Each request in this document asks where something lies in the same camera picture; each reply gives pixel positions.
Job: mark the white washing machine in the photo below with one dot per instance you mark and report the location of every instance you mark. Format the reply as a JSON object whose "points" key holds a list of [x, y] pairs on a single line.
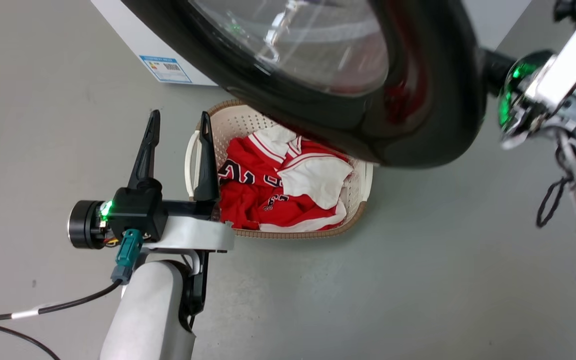
{"points": [[133, 30]]}

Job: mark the red basketball jersey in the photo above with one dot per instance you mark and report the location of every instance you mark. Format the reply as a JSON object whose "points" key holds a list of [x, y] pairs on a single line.
{"points": [[248, 195]]}

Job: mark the right gripper white green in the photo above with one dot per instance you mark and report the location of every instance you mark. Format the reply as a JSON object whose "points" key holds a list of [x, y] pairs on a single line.
{"points": [[563, 65]]}

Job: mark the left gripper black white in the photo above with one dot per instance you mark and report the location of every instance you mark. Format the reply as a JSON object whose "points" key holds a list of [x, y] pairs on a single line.
{"points": [[138, 210]]}

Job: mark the blue energy label sticker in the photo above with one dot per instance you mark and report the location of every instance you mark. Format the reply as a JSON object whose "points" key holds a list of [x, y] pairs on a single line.
{"points": [[165, 69]]}

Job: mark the black round washing machine door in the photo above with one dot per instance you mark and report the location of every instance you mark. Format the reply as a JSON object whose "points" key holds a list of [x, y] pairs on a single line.
{"points": [[433, 100]]}

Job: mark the white garment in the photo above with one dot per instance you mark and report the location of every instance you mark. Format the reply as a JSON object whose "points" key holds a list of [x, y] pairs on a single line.
{"points": [[318, 180]]}

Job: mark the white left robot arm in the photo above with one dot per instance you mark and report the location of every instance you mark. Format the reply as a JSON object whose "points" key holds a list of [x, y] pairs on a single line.
{"points": [[148, 310]]}

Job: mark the beige plastic laundry basket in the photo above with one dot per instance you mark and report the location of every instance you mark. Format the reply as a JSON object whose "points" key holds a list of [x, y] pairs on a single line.
{"points": [[240, 122]]}

